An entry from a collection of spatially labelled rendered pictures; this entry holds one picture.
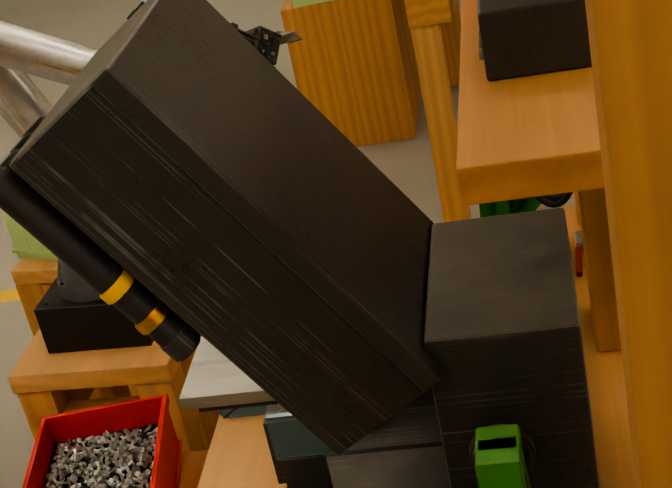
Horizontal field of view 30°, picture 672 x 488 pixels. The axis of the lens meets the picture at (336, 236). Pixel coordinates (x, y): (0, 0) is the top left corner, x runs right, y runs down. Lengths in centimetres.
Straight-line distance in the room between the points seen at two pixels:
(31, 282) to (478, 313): 166
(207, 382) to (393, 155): 343
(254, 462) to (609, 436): 52
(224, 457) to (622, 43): 128
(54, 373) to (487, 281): 107
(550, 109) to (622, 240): 41
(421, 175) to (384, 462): 306
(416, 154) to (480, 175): 388
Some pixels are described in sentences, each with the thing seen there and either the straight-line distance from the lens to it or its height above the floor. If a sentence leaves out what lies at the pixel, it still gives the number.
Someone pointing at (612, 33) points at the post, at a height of 175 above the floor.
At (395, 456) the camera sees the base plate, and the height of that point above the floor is 90.
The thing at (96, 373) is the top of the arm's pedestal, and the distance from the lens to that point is 236.
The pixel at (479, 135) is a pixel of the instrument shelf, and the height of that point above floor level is 154.
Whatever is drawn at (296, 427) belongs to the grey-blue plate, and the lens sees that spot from 175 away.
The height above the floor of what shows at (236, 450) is 90.
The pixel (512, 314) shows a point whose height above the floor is 124.
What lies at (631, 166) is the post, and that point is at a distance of 82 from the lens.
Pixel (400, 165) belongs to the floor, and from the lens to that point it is 494.
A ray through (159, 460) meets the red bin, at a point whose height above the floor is 92.
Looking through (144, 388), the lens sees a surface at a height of 80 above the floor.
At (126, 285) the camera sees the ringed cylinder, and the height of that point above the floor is 137.
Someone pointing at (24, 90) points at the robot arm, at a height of 131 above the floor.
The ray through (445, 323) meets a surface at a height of 124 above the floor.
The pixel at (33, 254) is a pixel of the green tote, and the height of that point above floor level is 80.
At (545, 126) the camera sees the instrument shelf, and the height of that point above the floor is 154.
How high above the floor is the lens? 201
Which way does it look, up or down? 27 degrees down
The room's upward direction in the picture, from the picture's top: 12 degrees counter-clockwise
